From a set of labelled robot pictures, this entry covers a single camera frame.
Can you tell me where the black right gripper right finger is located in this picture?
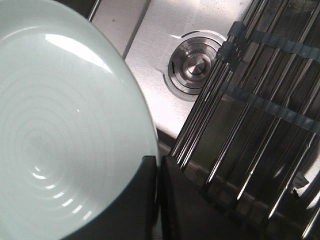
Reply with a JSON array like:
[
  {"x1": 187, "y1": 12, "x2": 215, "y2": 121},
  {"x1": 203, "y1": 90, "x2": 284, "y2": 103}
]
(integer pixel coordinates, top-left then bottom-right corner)
[{"x1": 159, "y1": 156, "x2": 268, "y2": 240}]

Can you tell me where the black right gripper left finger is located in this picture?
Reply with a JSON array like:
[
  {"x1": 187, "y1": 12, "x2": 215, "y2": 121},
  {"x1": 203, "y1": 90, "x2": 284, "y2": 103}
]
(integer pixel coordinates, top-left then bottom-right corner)
[{"x1": 64, "y1": 155, "x2": 158, "y2": 240}]

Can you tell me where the steel roll-up drying rack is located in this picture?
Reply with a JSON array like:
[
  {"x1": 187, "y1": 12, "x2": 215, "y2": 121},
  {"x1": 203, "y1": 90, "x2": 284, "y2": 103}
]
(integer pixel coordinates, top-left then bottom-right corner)
[{"x1": 169, "y1": 0, "x2": 320, "y2": 240}]

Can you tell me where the round steel sink drain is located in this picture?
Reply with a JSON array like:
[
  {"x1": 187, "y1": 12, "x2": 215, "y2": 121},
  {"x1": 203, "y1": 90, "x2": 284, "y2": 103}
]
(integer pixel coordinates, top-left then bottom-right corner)
[{"x1": 168, "y1": 36, "x2": 221, "y2": 95}]

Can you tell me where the pale green round plate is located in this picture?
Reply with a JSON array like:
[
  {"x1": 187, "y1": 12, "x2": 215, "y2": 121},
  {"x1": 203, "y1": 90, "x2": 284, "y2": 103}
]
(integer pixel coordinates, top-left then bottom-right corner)
[{"x1": 0, "y1": 0, "x2": 158, "y2": 240}]

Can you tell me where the stainless steel sink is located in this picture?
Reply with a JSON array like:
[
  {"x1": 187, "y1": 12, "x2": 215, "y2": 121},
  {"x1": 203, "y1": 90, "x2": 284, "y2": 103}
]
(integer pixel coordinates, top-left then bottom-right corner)
[{"x1": 59, "y1": 0, "x2": 320, "y2": 211}]

